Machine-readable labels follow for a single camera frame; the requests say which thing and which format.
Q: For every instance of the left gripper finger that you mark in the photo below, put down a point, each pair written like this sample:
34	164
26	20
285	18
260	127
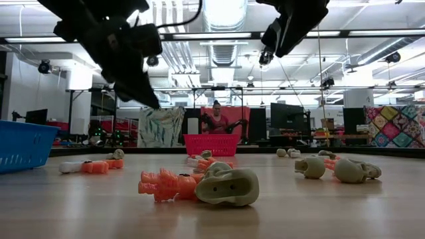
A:
122	94
136	86

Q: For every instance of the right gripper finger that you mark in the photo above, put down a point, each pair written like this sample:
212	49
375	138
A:
289	40

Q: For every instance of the black background robot arm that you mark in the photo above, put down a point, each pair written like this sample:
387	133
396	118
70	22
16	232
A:
207	122
117	136
237	126
96	132

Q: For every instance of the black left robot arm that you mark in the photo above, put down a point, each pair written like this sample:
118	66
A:
93	8

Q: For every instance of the leaf-print cloth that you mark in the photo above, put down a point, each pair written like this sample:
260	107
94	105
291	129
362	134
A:
161	127

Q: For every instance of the black linear ceiling light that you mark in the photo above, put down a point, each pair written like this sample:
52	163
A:
344	33

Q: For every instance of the black monitor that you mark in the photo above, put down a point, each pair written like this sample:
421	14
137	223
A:
287	116
352	119
36	117

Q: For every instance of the person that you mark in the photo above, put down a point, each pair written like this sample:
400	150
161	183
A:
217	123

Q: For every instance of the brown cardboard box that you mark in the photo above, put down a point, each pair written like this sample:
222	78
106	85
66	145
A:
328	123

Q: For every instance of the red plastic basket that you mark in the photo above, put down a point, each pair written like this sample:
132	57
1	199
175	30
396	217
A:
212	144

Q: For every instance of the blue plastic basket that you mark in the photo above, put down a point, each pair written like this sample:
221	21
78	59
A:
26	146

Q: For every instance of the colourful patchwork quilt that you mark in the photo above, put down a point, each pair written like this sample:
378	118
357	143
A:
395	126

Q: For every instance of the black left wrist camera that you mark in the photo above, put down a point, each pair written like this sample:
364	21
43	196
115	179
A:
146	40

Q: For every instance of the black background rig frame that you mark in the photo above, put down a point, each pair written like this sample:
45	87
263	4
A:
70	113

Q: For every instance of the black aluminium table frame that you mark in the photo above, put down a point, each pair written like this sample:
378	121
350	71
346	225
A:
149	151

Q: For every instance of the silver ceiling duct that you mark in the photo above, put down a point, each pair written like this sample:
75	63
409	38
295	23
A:
225	20
382	49

